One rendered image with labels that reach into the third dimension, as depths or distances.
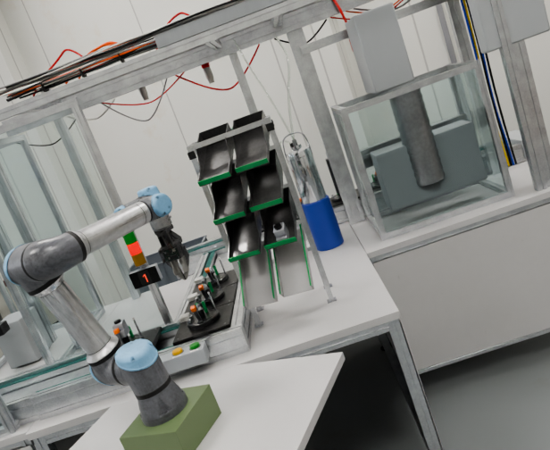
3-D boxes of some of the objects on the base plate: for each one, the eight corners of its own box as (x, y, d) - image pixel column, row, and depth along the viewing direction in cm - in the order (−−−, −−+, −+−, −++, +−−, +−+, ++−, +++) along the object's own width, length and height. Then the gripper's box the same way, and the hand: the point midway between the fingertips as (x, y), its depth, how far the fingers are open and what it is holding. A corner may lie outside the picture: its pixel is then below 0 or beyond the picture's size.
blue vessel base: (345, 245, 302) (329, 197, 296) (318, 254, 303) (301, 207, 297) (342, 237, 317) (327, 192, 311) (315, 245, 318) (300, 202, 312)
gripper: (148, 235, 198) (171, 289, 203) (172, 227, 197) (195, 281, 202) (153, 229, 206) (175, 281, 211) (176, 221, 205) (197, 273, 210)
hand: (185, 276), depth 209 cm, fingers closed
